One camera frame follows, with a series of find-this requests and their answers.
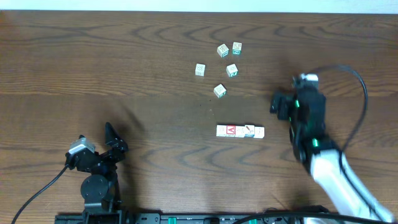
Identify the yellow blue letter K block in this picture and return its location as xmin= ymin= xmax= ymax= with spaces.
xmin=244 ymin=124 xmax=255 ymax=138

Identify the yellow wooden block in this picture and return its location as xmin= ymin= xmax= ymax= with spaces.
xmin=235 ymin=126 xmax=246 ymax=138

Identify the red letter A wooden block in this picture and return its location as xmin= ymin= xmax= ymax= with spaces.
xmin=226 ymin=125 xmax=236 ymax=138

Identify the plain wooden letter block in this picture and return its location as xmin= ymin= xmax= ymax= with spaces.
xmin=216 ymin=125 xmax=227 ymax=137

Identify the red number 8 wooden block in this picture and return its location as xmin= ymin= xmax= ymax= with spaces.
xmin=195 ymin=63 xmax=206 ymax=77

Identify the green letter J wooden block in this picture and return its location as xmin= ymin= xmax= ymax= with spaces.
xmin=254 ymin=126 xmax=265 ymax=139

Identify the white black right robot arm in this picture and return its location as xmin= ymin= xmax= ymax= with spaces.
xmin=270 ymin=87 xmax=395 ymax=222

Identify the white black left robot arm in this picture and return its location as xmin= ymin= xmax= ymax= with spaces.
xmin=65 ymin=122 xmax=131 ymax=223

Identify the wooden block green side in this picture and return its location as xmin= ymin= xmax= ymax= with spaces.
xmin=226 ymin=64 xmax=239 ymax=77

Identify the green trimmed wooden block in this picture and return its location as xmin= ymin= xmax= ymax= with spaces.
xmin=213 ymin=83 xmax=227 ymax=98

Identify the green letter Z wooden block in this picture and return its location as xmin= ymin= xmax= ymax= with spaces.
xmin=232 ymin=42 xmax=242 ymax=55

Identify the letter B wooden block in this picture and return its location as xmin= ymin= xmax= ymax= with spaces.
xmin=216 ymin=44 xmax=229 ymax=58

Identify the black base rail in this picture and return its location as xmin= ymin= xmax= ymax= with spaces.
xmin=54 ymin=211 xmax=330 ymax=224

